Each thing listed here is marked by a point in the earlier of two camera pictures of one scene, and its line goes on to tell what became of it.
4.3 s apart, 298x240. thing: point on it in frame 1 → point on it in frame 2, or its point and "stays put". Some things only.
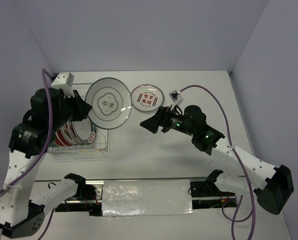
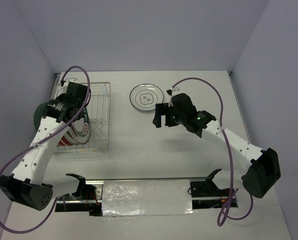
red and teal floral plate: [60, 139] stays put
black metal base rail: [205, 196] stays put
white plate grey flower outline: [111, 101] → [145, 96]
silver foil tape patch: [149, 197] stays put
